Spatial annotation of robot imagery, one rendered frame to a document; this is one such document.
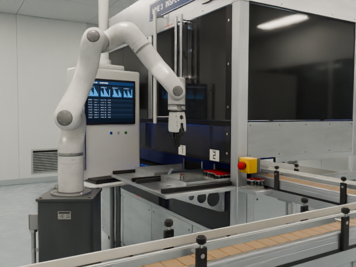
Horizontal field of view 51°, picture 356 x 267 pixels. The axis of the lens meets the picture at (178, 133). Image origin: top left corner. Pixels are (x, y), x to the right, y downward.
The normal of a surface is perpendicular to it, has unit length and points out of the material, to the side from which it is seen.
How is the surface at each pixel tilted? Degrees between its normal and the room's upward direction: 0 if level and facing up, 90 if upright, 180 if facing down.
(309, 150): 90
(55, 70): 90
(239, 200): 90
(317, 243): 90
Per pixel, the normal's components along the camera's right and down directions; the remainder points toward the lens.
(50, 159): 0.51, 0.04
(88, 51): -0.19, 0.64
